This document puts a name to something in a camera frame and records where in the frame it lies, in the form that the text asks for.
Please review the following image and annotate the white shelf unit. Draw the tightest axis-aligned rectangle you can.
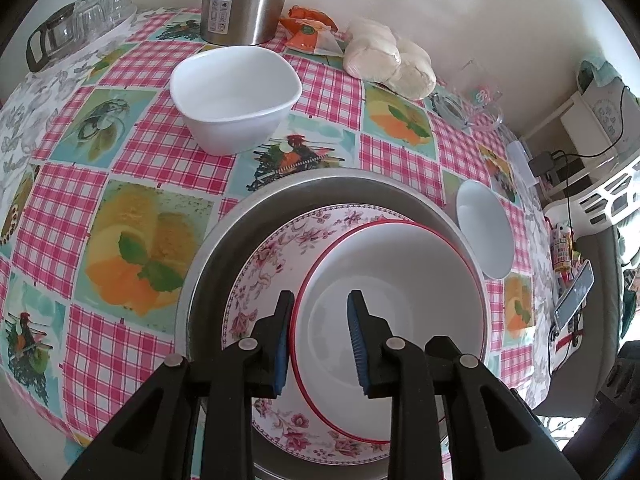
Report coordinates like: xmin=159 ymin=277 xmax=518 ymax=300
xmin=520 ymin=72 xmax=640 ymax=176

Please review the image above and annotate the clear plastic container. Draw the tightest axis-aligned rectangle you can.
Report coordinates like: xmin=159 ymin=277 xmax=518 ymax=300
xmin=506 ymin=141 xmax=538 ymax=186

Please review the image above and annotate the bag of white buns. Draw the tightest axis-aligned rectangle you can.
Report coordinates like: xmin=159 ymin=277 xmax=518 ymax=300
xmin=342 ymin=17 xmax=437 ymax=101

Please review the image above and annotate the teal cloth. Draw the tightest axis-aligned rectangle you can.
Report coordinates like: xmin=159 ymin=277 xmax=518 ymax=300
xmin=579 ymin=57 xmax=623 ymax=90

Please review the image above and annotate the white plastic basket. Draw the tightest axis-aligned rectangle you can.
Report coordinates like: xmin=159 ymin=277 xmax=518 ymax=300
xmin=544 ymin=155 xmax=640 ymax=226

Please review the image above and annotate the plain white square bowl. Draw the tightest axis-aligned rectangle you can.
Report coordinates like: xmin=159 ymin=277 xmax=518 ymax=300
xmin=169 ymin=45 xmax=302 ymax=157

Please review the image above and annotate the round floral plate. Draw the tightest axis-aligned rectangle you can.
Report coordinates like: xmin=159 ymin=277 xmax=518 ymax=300
xmin=222 ymin=203 xmax=416 ymax=461

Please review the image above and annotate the black power adapter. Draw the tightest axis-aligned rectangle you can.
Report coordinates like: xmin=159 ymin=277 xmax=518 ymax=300
xmin=529 ymin=150 xmax=566 ymax=178

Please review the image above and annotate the strawberry print bowl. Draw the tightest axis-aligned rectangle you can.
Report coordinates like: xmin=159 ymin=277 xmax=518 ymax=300
xmin=289 ymin=218 xmax=485 ymax=445

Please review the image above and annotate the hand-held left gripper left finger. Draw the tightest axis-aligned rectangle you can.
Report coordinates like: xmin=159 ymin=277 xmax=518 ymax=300
xmin=62 ymin=290 xmax=297 ymax=480

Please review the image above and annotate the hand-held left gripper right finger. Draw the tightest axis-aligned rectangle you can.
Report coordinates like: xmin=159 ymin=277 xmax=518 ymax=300
xmin=347 ymin=290 xmax=571 ymax=480

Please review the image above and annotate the smartphone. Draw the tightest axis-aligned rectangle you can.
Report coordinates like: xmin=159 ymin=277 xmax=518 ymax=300
xmin=554 ymin=262 xmax=596 ymax=326

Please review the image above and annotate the small white red-patterned bowl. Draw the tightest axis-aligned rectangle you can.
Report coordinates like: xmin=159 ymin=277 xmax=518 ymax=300
xmin=456 ymin=179 xmax=515 ymax=281

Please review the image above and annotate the round stainless steel plate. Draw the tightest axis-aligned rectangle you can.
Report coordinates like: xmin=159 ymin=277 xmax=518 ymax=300
xmin=175 ymin=167 xmax=493 ymax=480

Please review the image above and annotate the black power cable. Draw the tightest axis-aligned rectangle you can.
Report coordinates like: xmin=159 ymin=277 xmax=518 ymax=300
xmin=550 ymin=82 xmax=632 ymax=161

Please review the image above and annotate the clear glass cup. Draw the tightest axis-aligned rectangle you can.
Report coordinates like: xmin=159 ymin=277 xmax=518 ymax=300
xmin=97 ymin=0 xmax=136 ymax=23
xmin=75 ymin=0 xmax=108 ymax=36

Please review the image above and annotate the grey floral cloth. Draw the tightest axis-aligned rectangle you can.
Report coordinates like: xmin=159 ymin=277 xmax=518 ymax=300
xmin=0 ymin=10 xmax=141 ymax=211

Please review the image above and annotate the pink checkered tablecloth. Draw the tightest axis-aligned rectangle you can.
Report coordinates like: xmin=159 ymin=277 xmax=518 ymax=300
xmin=0 ymin=7 xmax=551 ymax=451

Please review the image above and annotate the glass mug with handle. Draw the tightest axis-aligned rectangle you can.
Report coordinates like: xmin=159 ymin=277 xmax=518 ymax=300
xmin=462 ymin=60 xmax=505 ymax=133

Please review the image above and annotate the orange snack packet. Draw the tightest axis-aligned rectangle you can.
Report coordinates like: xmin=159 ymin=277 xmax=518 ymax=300
xmin=279 ymin=5 xmax=346 ymax=57

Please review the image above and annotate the stainless steel thermos jug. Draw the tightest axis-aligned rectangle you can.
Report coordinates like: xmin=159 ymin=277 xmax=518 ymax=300
xmin=200 ymin=0 xmax=331 ymax=47

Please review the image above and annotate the glass coffee pot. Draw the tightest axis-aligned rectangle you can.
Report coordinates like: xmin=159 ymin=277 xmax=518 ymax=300
xmin=26 ymin=2 xmax=86 ymax=73

